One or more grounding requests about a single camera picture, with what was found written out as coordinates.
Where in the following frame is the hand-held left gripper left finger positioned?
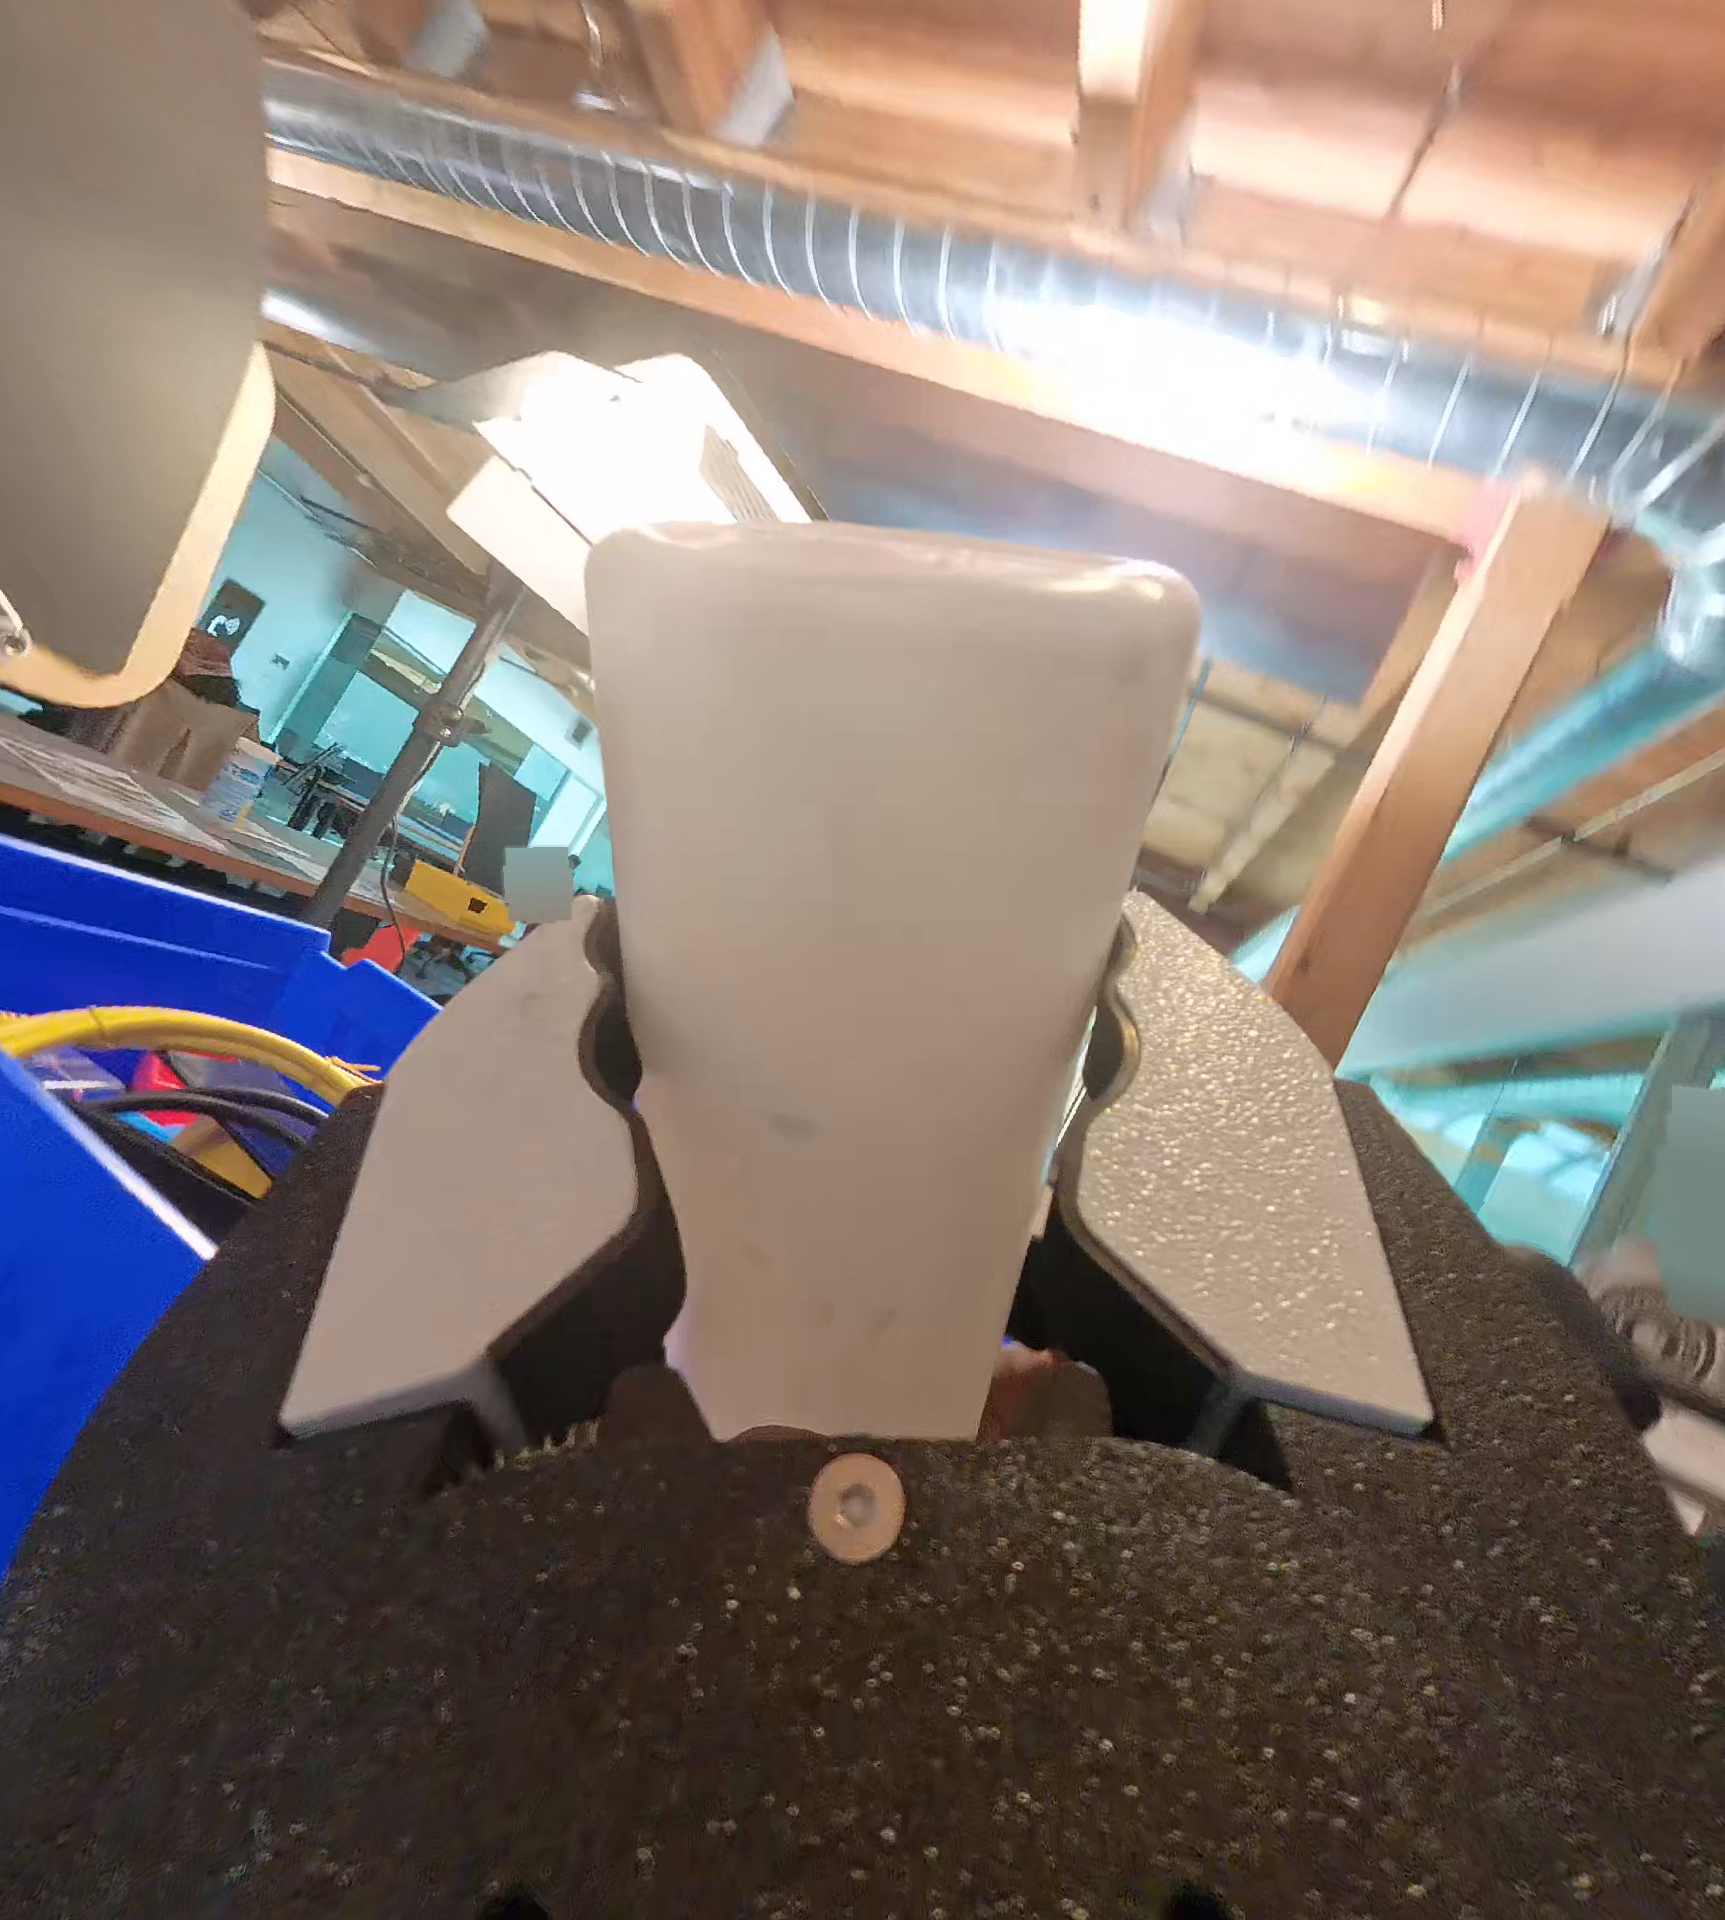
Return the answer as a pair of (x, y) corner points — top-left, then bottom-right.
(279, 895), (685, 1449)

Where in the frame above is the metal light stand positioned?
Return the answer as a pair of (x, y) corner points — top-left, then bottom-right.
(298, 592), (526, 936)

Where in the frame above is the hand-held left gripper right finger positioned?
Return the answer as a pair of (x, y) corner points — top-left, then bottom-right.
(1046, 892), (1437, 1454)

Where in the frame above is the silver ventilation duct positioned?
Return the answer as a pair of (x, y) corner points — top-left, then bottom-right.
(261, 66), (1725, 678)

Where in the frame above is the white bottle with black lid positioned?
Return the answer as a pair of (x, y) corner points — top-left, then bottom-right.
(584, 522), (1202, 1446)

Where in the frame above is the wooden post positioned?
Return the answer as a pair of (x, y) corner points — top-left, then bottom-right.
(1259, 486), (1615, 1070)

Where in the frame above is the white studio light panel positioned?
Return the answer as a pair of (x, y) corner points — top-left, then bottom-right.
(443, 352), (827, 639)

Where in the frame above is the yellow bin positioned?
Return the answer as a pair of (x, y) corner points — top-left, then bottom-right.
(404, 857), (513, 931)

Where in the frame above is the blue storage bin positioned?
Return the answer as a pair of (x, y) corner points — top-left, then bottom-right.
(0, 805), (443, 1711)

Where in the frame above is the wooden work table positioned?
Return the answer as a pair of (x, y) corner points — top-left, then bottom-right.
(0, 719), (504, 950)

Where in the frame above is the yellow cable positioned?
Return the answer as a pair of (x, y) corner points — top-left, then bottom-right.
(0, 1003), (384, 1103)

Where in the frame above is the black panel with wooden edge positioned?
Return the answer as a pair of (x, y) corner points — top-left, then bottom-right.
(0, 0), (276, 708)

